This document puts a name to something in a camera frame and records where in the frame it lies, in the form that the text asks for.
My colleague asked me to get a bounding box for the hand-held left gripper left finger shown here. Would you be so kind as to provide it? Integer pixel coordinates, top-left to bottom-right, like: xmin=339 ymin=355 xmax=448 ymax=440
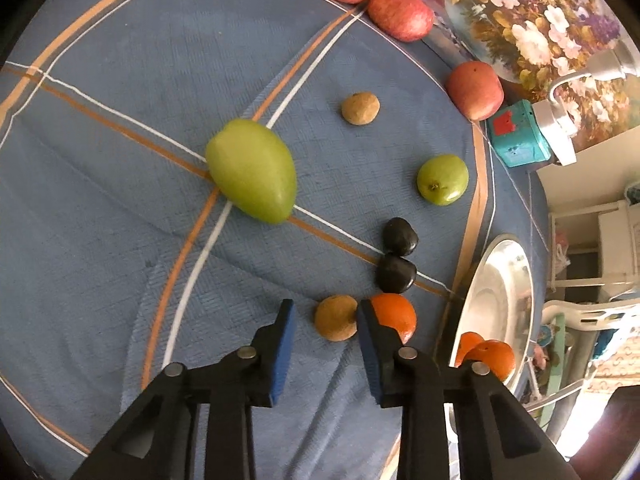
xmin=70 ymin=299 xmax=297 ymax=480

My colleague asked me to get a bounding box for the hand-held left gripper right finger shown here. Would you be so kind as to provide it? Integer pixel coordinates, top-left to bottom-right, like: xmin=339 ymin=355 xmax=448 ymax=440
xmin=356 ymin=299 xmax=581 ymax=480

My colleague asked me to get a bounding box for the brown kiwi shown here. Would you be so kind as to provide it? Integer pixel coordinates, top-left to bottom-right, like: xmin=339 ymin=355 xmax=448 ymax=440
xmin=314 ymin=295 xmax=360 ymax=342
xmin=341 ymin=92 xmax=381 ymax=125

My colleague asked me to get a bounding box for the large orange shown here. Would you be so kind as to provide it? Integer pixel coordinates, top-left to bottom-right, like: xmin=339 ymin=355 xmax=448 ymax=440
xmin=370 ymin=293 xmax=417 ymax=345

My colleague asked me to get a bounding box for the black plum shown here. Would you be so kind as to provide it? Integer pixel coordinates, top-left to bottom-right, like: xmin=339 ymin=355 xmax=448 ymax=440
xmin=383 ymin=217 xmax=419 ymax=256
xmin=376 ymin=254 xmax=418 ymax=294

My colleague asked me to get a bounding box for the silver metal plate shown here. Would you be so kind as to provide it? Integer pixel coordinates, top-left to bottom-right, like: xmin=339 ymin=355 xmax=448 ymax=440
xmin=446 ymin=233 xmax=535 ymax=433

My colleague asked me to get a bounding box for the large green mango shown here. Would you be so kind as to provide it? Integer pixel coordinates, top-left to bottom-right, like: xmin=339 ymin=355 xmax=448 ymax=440
xmin=205 ymin=119 xmax=298 ymax=225

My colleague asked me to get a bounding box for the small green mango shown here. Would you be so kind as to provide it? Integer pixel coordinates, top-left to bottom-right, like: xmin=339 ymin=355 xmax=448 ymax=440
xmin=417 ymin=155 xmax=470 ymax=207

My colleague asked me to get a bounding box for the small orange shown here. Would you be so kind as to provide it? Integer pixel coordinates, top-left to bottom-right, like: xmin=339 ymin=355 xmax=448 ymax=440
xmin=462 ymin=340 xmax=516 ymax=383
xmin=454 ymin=331 xmax=486 ymax=367

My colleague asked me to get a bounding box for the white plastic chair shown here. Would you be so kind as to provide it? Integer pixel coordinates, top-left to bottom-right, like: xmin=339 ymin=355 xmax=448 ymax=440
xmin=542 ymin=299 xmax=640 ymax=333

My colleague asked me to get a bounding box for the teal box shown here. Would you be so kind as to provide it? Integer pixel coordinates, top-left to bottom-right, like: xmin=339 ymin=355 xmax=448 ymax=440
xmin=487 ymin=100 xmax=552 ymax=168

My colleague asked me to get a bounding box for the white shelf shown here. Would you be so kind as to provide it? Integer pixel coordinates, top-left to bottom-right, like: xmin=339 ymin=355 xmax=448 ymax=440
xmin=547 ymin=200 xmax=640 ymax=291

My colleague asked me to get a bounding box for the red mango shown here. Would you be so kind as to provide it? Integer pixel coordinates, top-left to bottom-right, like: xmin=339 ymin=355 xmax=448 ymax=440
xmin=446 ymin=61 xmax=505 ymax=122

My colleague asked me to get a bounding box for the dark red apple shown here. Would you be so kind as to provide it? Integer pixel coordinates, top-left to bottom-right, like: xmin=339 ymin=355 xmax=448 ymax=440
xmin=368 ymin=0 xmax=435 ymax=43

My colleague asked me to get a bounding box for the white desk lamp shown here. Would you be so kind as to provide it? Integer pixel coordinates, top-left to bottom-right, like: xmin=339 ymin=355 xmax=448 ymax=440
xmin=532 ymin=37 xmax=640 ymax=167

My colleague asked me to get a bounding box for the floral painting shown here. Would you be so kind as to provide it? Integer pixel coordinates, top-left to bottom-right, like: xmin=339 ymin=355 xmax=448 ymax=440
xmin=295 ymin=0 xmax=640 ymax=153

